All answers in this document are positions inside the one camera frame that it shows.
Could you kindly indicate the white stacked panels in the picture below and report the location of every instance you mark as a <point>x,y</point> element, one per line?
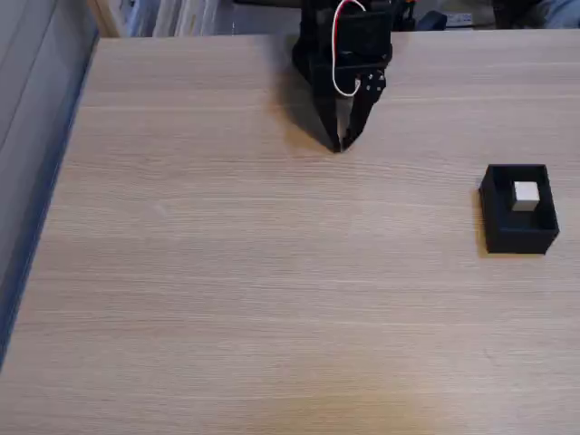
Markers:
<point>181,18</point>

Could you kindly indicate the white cube block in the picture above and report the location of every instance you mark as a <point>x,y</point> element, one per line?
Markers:
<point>526,196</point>

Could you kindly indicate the black open box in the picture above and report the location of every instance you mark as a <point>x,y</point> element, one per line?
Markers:
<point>521,240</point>

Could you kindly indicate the person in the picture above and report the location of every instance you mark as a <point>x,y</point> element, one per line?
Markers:
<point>559,12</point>

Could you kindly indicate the light wooden post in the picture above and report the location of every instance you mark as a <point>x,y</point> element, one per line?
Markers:
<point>106,18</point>

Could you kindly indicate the dark blue object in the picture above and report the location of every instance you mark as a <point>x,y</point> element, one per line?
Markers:
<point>431,22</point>

